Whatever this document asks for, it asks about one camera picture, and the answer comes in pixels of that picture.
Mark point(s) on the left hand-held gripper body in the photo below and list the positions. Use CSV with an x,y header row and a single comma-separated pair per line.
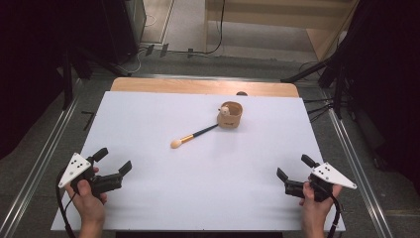
x,y
75,169

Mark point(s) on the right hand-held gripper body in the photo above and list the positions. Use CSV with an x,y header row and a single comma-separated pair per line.
x,y
330,175

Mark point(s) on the person's right hand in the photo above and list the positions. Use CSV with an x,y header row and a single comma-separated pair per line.
x,y
313,201

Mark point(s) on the person's left hand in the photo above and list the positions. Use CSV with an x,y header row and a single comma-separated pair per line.
x,y
87,198

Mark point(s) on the white table mat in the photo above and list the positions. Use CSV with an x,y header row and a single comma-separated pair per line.
x,y
198,188

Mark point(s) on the black metal stand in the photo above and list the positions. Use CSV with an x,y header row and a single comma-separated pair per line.
x,y
67,82
337,89

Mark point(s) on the round wooden holder cup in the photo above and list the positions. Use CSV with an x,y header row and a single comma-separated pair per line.
x,y
230,116

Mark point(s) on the dark curtain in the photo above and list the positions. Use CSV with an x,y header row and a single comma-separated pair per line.
x,y
393,82
29,66

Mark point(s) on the dark cabinet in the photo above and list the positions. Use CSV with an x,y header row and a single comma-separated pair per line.
x,y
124,29

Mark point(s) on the metal floor rail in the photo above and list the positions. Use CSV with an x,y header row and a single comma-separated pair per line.
x,y
360,172
36,165

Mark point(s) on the small black floor bracket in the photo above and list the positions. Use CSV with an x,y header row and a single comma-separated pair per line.
x,y
88,119

